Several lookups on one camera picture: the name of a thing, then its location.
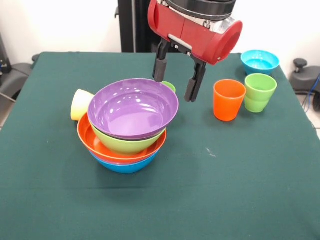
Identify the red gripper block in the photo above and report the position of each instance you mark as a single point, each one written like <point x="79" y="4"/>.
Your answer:
<point x="200" y="37"/>

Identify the plain green cup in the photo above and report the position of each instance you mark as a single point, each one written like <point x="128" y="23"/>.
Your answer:
<point x="170" y="85"/>

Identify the plain orange cup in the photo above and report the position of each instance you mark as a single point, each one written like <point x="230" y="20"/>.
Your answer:
<point x="227" y="105"/>

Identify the purple bowl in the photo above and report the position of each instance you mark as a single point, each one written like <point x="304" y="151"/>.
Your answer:
<point x="132" y="112"/>

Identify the light blue small bowl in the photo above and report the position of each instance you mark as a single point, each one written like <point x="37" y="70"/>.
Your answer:
<point x="260" y="62"/>

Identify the large green bowl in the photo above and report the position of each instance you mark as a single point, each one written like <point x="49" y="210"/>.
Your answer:
<point x="125" y="146"/>

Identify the ribbed yellow cup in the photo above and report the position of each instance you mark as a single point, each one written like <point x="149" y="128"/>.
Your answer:
<point x="78" y="105"/>

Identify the large blue bowl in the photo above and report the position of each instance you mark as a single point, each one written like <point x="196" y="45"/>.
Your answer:
<point x="125" y="168"/>

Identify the wide orange bowl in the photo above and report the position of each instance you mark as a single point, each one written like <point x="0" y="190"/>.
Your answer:
<point x="85" y="137"/>

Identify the ribbed green cup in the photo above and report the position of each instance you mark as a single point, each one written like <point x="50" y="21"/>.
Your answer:
<point x="259" y="100"/>

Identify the dark green table cloth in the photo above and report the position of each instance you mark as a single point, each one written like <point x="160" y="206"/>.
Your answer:
<point x="200" y="187"/>

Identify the grey chair base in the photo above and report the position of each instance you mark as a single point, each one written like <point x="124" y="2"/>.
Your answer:
<point x="15" y="75"/>

